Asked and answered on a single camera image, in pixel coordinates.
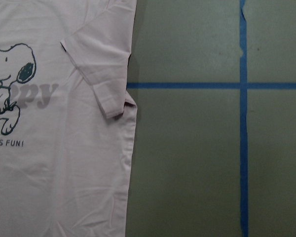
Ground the pink Snoopy t-shirt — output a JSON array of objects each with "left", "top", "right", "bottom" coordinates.
[{"left": 0, "top": 0, "right": 137, "bottom": 237}]

